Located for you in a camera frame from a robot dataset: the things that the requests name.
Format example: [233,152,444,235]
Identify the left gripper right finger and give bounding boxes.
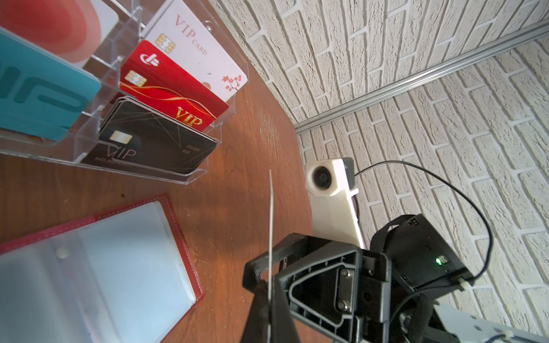
[271,279,300,343]

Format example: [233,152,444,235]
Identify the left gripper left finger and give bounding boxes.
[240,280,270,343]

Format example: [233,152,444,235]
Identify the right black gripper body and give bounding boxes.
[242,234,392,342]

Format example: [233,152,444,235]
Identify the red leather card holder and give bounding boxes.
[1,194,204,342]

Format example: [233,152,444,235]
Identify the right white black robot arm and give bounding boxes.
[242,214,544,342]

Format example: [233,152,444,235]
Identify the black cards in organizer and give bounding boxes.
[81,97,217,177]

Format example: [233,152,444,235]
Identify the clear acrylic card organizer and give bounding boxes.
[1,1,249,184]

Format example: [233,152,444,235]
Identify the red card in organizer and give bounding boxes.
[120,41,229,131]

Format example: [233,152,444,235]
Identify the white VIP card in organizer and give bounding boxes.
[142,0,248,101]

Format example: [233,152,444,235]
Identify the teal card in organizer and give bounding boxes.
[1,29,102,141]

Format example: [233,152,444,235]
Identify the white red-dot card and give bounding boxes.
[1,0,119,67]

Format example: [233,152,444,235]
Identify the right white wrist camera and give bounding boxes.
[305,157,365,249]

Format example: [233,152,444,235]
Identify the right thin black cable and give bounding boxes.
[354,160,495,310]

